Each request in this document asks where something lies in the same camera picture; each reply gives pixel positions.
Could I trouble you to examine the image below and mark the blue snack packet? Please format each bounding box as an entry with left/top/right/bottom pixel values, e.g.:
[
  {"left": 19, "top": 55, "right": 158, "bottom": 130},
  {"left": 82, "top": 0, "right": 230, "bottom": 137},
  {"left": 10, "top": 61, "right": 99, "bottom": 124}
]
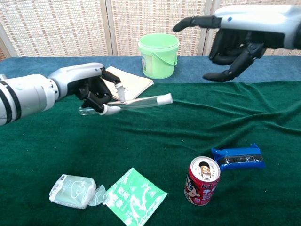
[{"left": 211, "top": 143, "right": 266, "bottom": 171}]

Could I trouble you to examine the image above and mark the clear glass test tube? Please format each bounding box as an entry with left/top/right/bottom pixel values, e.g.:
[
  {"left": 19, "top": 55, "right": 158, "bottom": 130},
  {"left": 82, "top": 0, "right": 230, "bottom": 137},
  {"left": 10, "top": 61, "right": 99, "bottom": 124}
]
[{"left": 77, "top": 95, "right": 158, "bottom": 116}]

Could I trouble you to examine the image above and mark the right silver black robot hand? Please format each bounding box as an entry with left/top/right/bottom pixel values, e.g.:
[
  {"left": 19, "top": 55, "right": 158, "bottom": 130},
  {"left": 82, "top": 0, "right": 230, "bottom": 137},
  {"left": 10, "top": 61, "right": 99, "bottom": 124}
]
[{"left": 172, "top": 4, "right": 301, "bottom": 83}]

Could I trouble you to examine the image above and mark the red drink can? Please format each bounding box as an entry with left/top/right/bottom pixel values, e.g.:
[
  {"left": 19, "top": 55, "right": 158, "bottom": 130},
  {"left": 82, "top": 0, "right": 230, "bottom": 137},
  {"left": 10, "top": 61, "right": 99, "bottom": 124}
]
[{"left": 184, "top": 156, "right": 221, "bottom": 206}]

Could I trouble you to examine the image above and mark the blue table cover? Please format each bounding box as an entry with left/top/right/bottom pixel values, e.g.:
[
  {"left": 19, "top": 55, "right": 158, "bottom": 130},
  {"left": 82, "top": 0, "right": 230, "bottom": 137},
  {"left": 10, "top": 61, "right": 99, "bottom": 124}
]
[{"left": 0, "top": 55, "right": 301, "bottom": 83}]

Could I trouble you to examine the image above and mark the white tube cap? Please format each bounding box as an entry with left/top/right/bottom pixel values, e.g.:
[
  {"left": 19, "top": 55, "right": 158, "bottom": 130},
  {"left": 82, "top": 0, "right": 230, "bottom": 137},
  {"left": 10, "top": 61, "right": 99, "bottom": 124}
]
[{"left": 156, "top": 93, "right": 174, "bottom": 105}]

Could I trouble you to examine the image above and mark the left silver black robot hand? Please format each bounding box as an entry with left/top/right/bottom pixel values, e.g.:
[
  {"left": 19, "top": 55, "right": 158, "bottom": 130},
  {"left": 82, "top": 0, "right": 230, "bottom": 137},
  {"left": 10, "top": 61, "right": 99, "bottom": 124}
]
[{"left": 48, "top": 62, "right": 129, "bottom": 116}]

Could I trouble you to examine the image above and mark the dark green velvet cloth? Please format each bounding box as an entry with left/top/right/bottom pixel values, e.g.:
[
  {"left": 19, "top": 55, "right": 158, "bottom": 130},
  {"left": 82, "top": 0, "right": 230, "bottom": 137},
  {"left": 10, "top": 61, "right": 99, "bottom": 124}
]
[{"left": 0, "top": 80, "right": 301, "bottom": 226}]

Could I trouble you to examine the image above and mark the beige spiral notebook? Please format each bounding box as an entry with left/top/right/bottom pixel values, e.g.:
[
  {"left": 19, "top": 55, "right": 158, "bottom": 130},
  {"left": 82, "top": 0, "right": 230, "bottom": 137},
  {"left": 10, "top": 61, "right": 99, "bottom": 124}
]
[{"left": 101, "top": 65, "right": 155, "bottom": 105}]

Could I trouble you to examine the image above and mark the white wrapped tissue pack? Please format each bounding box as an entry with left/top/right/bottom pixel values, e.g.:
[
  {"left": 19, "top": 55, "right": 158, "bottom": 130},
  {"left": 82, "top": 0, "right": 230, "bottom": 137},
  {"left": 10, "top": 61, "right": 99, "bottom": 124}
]
[{"left": 48, "top": 174, "right": 108, "bottom": 210}]

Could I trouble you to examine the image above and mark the light green plastic bucket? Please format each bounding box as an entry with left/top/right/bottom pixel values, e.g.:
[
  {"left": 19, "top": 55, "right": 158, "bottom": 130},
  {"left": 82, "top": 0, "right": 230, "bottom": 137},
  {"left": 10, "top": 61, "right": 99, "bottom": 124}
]
[{"left": 137, "top": 33, "right": 179, "bottom": 80}]

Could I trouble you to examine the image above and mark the green white sachet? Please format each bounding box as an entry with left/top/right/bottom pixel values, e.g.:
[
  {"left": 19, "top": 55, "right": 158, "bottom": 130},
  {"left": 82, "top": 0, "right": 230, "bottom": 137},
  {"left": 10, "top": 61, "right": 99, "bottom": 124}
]
[{"left": 105, "top": 167, "right": 168, "bottom": 226}]

